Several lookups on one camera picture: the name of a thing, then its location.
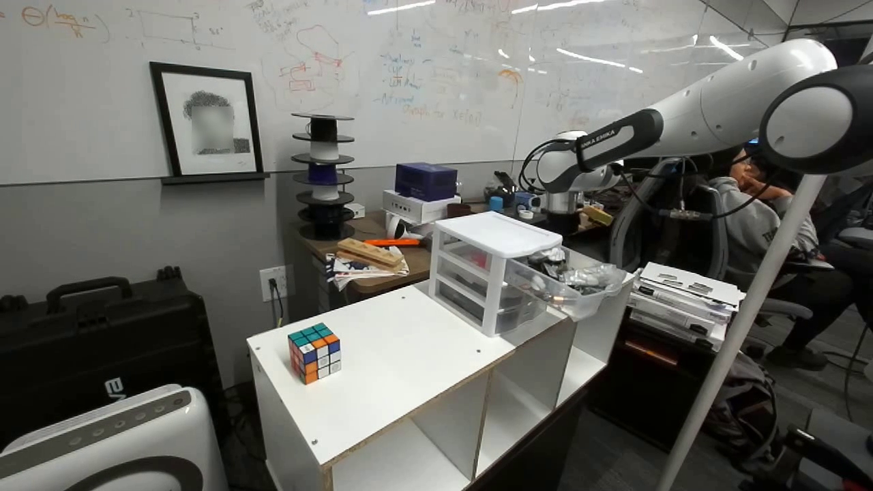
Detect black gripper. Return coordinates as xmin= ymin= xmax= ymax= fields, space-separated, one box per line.
xmin=542 ymin=213 xmax=595 ymax=250

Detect clear plastic drawer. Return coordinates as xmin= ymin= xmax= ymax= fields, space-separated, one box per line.
xmin=505 ymin=244 xmax=632 ymax=322

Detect black items in drawer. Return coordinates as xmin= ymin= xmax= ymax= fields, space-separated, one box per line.
xmin=527 ymin=248 xmax=572 ymax=280

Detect white three-drawer plastic cabinet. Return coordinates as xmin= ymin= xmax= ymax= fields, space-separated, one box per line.
xmin=428 ymin=209 xmax=568 ymax=337

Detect stack of white papers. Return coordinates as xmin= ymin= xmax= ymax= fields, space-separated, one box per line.
xmin=624 ymin=259 xmax=747 ymax=342

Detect purple box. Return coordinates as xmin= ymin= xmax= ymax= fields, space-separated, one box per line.
xmin=393 ymin=161 xmax=460 ymax=202

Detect white flat box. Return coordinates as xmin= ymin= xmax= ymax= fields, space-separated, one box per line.
xmin=378 ymin=188 xmax=460 ymax=227

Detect brown wooden desk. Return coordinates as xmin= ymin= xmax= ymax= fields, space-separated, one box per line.
xmin=302 ymin=216 xmax=434 ymax=302

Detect orange tool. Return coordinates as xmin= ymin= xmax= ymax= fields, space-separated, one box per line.
xmin=366 ymin=235 xmax=425 ymax=250

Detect seated person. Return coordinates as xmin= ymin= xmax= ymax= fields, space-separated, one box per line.
xmin=706 ymin=145 xmax=857 ymax=364

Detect white tripod pole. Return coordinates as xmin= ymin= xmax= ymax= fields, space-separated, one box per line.
xmin=655 ymin=171 xmax=827 ymax=491

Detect wooden block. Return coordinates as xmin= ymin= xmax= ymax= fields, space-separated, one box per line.
xmin=336 ymin=237 xmax=413 ymax=269

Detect white cube shelf unit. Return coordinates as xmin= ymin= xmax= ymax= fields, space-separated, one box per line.
xmin=245 ymin=269 xmax=635 ymax=491

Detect printed paper sheet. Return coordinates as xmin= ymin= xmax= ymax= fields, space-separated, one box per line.
xmin=325 ymin=252 xmax=404 ymax=293

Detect whiteboard with writing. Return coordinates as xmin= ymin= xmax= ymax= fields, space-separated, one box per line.
xmin=0 ymin=0 xmax=794 ymax=188

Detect black stacked spool tower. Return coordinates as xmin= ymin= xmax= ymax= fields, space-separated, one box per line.
xmin=290 ymin=108 xmax=361 ymax=240

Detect Rubik's cube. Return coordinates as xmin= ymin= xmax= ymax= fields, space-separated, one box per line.
xmin=287 ymin=322 xmax=346 ymax=386

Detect black framed portrait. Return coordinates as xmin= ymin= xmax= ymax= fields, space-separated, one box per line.
xmin=148 ymin=59 xmax=267 ymax=184

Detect black hard case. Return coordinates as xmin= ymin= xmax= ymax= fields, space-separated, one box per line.
xmin=0 ymin=263 xmax=222 ymax=446

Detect white appliance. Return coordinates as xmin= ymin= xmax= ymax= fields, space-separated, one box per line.
xmin=0 ymin=382 xmax=228 ymax=491

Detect gold wrist camera bar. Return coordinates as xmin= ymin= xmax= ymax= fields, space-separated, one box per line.
xmin=582 ymin=202 xmax=617 ymax=228

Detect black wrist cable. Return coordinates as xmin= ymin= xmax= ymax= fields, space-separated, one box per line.
xmin=516 ymin=134 xmax=569 ymax=195

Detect white wall outlet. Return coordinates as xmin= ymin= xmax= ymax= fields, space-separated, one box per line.
xmin=257 ymin=262 xmax=293 ymax=302

